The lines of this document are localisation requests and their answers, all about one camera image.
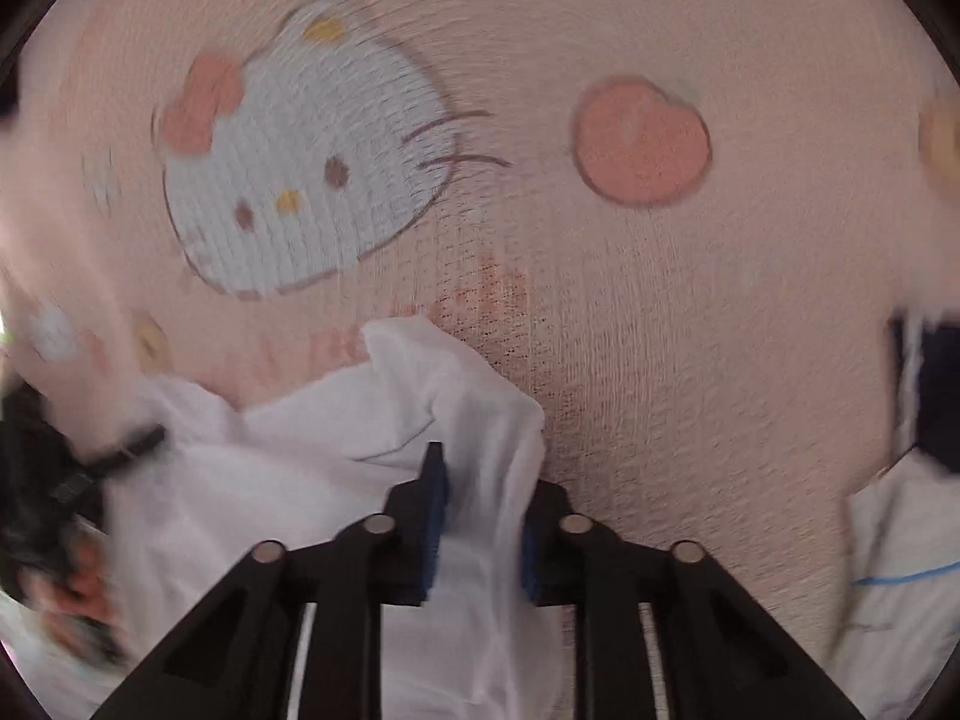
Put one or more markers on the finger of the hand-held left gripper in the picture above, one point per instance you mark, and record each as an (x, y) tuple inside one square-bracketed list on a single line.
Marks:
[(120, 451)]

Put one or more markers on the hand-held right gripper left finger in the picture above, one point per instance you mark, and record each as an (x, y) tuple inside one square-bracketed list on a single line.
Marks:
[(436, 517)]

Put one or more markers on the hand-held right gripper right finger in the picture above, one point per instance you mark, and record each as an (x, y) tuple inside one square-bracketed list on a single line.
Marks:
[(529, 566)]

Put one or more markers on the white shirt with navy trim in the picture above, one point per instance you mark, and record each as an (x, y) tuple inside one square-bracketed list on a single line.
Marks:
[(300, 465)]

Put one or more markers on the white cartoon-print garment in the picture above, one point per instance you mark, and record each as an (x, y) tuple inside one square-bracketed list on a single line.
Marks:
[(900, 615)]

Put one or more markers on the pile of small patterned clothes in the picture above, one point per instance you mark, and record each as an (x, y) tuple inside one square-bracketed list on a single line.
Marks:
[(937, 390)]

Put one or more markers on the person's left hand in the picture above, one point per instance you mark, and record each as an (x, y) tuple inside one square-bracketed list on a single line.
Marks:
[(82, 600)]

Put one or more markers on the pink cat-print blanket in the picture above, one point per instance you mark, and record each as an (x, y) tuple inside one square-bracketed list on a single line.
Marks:
[(675, 315)]

